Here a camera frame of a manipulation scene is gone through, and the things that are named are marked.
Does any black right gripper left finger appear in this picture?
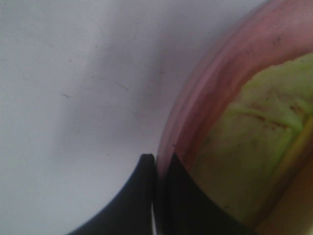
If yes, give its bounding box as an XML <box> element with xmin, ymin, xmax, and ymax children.
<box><xmin>70</xmin><ymin>154</ymin><xmax>155</xmax><ymax>235</ymax></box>

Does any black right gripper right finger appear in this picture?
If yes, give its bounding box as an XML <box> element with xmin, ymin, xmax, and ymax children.
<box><xmin>156</xmin><ymin>154</ymin><xmax>256</xmax><ymax>235</ymax></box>

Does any toast sandwich with lettuce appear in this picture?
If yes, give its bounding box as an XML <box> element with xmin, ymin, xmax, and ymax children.
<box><xmin>190</xmin><ymin>53</ymin><xmax>313</xmax><ymax>235</ymax></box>

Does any pink round plate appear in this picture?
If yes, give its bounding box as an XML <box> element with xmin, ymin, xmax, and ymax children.
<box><xmin>156</xmin><ymin>0</ymin><xmax>313</xmax><ymax>182</ymax></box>

